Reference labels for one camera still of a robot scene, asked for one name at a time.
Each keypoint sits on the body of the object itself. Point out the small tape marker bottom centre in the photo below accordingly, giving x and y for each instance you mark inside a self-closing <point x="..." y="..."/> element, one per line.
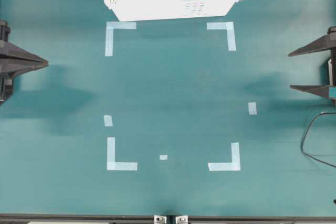
<point x="163" y="157"/>

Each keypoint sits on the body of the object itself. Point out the tape corner marker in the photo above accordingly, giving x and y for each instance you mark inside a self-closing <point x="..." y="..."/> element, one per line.
<point x="110" y="28"/>
<point x="232" y="166"/>
<point x="112" y="163"/>
<point x="230" y="32"/>

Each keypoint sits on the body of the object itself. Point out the tape corner marker bottom left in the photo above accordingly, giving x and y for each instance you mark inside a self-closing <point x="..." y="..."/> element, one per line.
<point x="112" y="163"/>

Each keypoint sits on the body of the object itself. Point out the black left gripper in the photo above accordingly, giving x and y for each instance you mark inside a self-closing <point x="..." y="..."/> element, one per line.
<point x="326" y="42"/>

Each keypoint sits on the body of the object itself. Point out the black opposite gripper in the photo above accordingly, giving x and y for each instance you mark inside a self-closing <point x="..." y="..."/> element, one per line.
<point x="11" y="51"/>

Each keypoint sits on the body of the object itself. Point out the metal bracket left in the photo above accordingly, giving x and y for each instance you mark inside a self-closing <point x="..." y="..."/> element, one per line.
<point x="160" y="219"/>

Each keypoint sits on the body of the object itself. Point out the tape corner marker bottom right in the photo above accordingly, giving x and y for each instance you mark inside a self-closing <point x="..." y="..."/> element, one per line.
<point x="232" y="166"/>

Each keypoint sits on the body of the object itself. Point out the small tape marker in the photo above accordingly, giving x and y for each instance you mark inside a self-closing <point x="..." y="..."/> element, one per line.
<point x="163" y="157"/>
<point x="108" y="120"/>
<point x="252" y="108"/>

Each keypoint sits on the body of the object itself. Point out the black aluminium frame rail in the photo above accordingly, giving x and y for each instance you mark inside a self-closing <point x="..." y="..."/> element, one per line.
<point x="27" y="218"/>

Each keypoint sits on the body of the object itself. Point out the tape corner marker top right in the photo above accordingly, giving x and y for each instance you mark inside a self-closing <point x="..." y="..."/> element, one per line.
<point x="230" y="32"/>

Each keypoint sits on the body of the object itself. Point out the metal bracket right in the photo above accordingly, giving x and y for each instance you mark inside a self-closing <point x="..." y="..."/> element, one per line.
<point x="181" y="219"/>

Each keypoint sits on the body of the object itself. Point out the tape corner marker top left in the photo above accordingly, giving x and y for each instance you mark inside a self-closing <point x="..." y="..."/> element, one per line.
<point x="110" y="28"/>

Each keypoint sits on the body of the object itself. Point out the metal bracket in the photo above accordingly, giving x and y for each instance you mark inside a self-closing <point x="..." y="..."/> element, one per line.
<point x="160" y="219"/>
<point x="181" y="219"/>

